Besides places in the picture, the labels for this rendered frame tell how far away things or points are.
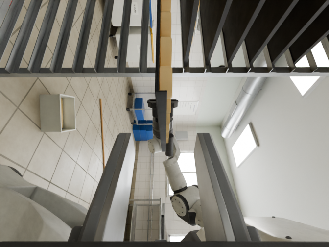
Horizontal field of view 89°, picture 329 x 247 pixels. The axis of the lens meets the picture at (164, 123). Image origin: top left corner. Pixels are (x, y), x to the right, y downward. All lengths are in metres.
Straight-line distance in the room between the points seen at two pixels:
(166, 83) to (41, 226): 0.29
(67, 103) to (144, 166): 4.05
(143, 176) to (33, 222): 5.01
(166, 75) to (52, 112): 1.37
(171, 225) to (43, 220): 4.75
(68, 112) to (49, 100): 0.23
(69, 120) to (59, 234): 1.44
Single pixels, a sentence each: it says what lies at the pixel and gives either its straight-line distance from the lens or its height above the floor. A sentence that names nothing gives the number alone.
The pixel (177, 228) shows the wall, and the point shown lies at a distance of 5.05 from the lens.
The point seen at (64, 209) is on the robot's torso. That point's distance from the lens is 0.48.
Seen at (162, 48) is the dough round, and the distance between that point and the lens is 0.28.
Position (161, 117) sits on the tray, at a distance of 0.28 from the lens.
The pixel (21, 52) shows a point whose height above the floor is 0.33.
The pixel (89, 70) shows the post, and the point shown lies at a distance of 0.81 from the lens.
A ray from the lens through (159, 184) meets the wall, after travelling 5.24.
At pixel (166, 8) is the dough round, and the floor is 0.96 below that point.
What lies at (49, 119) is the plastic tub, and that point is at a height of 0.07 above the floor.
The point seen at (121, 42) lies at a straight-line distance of 0.85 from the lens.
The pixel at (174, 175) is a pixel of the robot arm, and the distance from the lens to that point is 0.74.
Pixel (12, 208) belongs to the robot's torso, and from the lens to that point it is 0.42.
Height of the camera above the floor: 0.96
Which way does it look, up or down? level
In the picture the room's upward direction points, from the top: 90 degrees clockwise
